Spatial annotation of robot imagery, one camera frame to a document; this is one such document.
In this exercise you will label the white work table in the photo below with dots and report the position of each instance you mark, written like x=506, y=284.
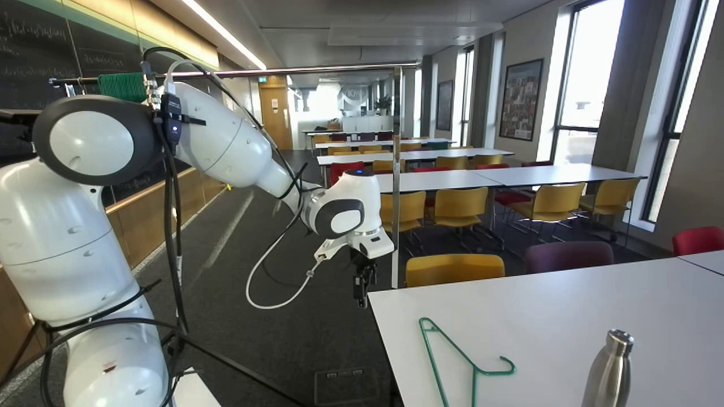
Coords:
x=566, y=324

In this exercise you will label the yellow chair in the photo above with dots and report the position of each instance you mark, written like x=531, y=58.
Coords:
x=451, y=164
x=611, y=197
x=410, y=212
x=461, y=207
x=454, y=269
x=384, y=167
x=556, y=203
x=488, y=162

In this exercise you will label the wooden door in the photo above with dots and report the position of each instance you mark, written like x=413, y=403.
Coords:
x=274, y=106

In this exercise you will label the purple chair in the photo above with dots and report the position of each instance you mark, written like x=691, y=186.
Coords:
x=568, y=256

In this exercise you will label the dark chalkboard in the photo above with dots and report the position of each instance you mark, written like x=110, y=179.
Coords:
x=38, y=46

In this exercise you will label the framed colourful poster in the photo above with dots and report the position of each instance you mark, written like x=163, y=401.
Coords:
x=521, y=102

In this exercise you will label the ceiling light strip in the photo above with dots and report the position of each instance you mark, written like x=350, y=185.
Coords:
x=228, y=35

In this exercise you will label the red chair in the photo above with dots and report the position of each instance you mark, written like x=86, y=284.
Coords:
x=513, y=197
x=697, y=241
x=348, y=170
x=428, y=168

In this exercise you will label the stainless steel water bottle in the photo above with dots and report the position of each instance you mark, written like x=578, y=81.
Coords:
x=608, y=377

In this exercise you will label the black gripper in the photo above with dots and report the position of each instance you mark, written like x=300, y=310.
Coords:
x=365, y=269

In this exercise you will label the tall glass window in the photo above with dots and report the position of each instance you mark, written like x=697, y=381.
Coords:
x=704, y=46
x=463, y=99
x=590, y=75

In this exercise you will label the long white table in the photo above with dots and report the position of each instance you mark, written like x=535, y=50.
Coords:
x=414, y=158
x=490, y=179
x=393, y=143

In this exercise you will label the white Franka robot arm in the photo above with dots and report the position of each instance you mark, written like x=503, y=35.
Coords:
x=59, y=241

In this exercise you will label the small white robot table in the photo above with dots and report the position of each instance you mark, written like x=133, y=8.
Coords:
x=198, y=392

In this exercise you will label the metal clothes rack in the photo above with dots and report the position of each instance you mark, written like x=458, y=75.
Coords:
x=394, y=115

